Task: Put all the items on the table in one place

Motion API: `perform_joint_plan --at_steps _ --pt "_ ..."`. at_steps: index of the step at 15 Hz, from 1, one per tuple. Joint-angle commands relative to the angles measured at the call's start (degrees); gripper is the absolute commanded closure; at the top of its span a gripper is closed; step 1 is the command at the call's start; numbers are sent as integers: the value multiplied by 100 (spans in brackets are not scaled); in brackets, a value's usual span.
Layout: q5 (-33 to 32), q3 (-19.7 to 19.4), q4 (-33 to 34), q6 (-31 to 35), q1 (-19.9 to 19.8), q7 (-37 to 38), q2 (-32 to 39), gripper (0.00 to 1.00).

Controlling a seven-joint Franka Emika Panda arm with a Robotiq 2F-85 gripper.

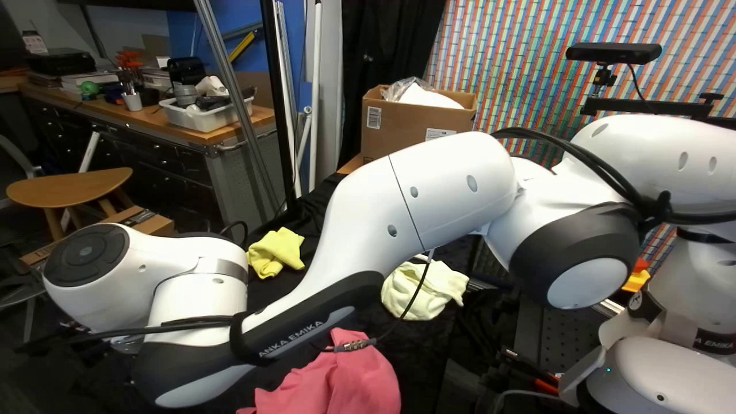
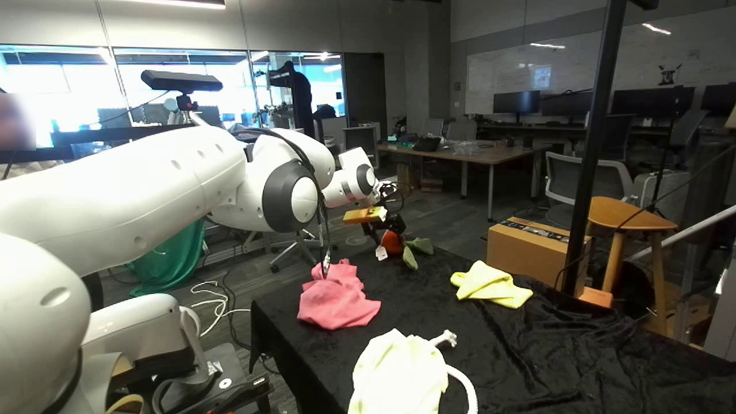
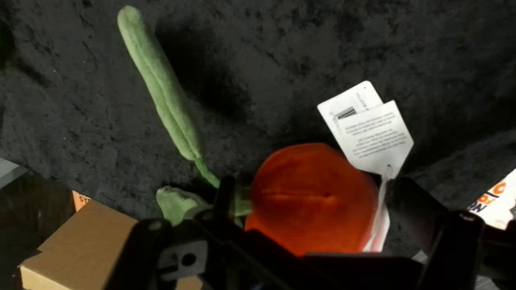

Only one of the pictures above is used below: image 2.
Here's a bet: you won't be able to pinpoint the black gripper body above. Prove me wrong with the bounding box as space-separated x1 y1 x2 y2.
358 213 409 248

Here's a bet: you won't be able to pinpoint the red plush toy green leaves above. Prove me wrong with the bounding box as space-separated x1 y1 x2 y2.
373 227 437 274

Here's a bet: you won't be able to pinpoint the pink cloth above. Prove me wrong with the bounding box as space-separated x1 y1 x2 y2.
294 258 384 334

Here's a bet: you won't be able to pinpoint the yellow cloth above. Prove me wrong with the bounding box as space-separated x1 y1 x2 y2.
448 258 536 311

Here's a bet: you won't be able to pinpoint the cream white cloth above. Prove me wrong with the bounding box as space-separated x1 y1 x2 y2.
345 326 450 414

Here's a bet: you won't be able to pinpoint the grey swivel office chair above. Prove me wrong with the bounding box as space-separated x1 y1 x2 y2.
264 227 329 279

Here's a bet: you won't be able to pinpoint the dark mesh office chair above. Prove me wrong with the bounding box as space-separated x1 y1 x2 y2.
340 121 384 156

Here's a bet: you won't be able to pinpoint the wooden desk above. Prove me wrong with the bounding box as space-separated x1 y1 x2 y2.
377 142 539 225

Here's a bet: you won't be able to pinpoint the cardboard box with black tape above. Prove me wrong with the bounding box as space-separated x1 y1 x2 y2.
485 217 593 292

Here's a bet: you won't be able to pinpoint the black tablecloth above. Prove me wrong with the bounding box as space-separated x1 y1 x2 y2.
249 242 736 414

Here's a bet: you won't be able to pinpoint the small wooden block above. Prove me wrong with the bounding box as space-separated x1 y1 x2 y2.
577 285 619 311

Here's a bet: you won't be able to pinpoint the black stand pole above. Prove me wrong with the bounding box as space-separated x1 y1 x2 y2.
562 0 625 306

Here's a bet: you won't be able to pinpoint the wooden stool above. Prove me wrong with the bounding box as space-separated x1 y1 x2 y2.
583 196 684 341

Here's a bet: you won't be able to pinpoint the wide black computer monitor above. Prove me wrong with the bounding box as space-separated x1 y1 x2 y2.
609 85 697 121

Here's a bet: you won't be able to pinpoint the orange yellow wrist camera block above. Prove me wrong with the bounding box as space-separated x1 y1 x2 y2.
340 205 392 227

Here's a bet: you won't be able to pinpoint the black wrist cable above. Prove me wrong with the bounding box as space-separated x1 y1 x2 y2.
250 127 335 281

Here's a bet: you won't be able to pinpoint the white rope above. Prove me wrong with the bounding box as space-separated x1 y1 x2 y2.
426 326 480 414

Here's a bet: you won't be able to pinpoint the white frame chair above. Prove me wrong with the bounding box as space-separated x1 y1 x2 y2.
542 150 640 210

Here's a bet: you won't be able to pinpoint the white floor cable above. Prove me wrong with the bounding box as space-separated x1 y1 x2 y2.
186 279 256 329

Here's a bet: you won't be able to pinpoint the black clamp mount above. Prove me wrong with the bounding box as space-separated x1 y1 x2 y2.
150 366 271 414

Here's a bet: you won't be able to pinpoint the black stereo camera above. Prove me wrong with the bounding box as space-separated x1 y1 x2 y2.
138 66 225 96

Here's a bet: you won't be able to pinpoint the white diagonal rail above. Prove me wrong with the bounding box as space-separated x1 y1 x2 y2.
628 205 736 267

